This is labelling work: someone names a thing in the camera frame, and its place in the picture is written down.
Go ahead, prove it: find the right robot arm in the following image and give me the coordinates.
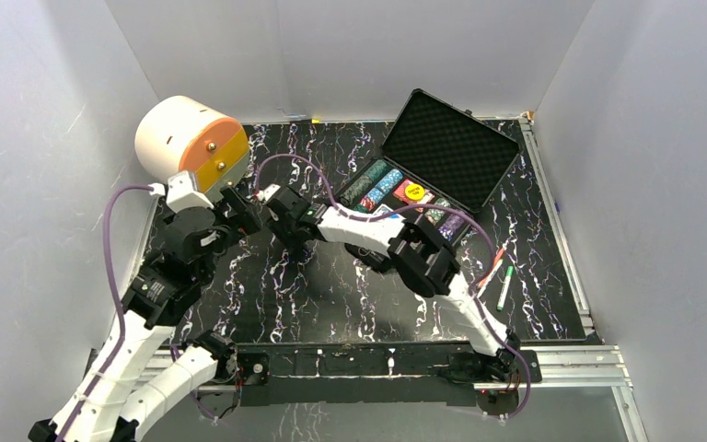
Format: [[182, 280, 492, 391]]
[[257, 184, 519, 382]]

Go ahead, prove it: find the white cylindrical drawer box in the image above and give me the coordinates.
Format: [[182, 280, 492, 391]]
[[134, 95, 251, 203]]

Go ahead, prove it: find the black poker chip case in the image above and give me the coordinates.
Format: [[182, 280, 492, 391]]
[[335, 88, 521, 248]]

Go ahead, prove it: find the red marker pen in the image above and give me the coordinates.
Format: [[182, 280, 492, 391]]
[[476, 247, 507, 288]]

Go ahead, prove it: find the yellow dealer button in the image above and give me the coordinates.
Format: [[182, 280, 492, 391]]
[[404, 183, 426, 202]]

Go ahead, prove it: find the black front mounting bar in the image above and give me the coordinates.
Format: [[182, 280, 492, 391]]
[[239, 342, 512, 407]]

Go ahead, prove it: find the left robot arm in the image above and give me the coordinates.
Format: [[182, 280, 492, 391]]
[[28, 188, 261, 441]]

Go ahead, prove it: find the green marker pen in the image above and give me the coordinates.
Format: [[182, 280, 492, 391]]
[[496, 265, 514, 311]]

